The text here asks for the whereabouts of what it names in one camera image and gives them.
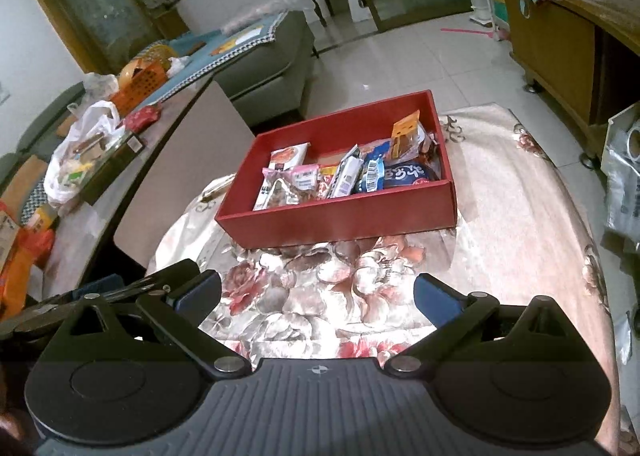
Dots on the yellow red snack packet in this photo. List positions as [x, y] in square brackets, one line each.
[328, 181]

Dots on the red white long snack packet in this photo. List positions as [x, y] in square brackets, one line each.
[280, 176]

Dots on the clear seed packet dark label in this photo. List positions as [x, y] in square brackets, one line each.
[431, 148]

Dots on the white stacked containers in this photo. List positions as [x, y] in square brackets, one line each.
[480, 3]

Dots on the blue sofa blanket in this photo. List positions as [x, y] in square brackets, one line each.
[215, 51]

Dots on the dark green box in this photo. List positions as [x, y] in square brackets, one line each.
[115, 161]

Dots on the white snack packet black print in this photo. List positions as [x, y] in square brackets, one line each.
[347, 171]

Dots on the pink sunflower seed packet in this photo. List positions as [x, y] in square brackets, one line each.
[302, 183]

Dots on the silver foil bag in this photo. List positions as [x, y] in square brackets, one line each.
[622, 186]

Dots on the red cardboard box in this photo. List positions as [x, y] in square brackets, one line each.
[340, 221]

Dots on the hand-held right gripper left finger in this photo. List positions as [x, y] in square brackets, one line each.
[200, 293]

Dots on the orange plastic basket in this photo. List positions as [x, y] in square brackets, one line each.
[140, 83]

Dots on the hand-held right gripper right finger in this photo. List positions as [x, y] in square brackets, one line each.
[440, 301]

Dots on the clear plastic bag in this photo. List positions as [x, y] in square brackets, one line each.
[250, 18]

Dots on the grey stone-top coffee table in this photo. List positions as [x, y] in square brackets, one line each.
[165, 186]

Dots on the orange snack bags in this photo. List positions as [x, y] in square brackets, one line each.
[20, 261]

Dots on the pink fly swatter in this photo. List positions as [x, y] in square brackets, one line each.
[465, 32]

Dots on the grey armchair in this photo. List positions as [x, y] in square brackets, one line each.
[40, 126]

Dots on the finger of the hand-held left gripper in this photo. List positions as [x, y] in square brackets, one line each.
[170, 272]

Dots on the red blue spicy snack packet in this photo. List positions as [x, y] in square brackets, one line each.
[407, 175]

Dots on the white plastic bag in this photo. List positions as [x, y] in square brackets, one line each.
[75, 166]

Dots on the wooden cabinet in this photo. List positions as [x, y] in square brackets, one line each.
[555, 61]

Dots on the grey sofa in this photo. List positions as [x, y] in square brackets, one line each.
[280, 71]

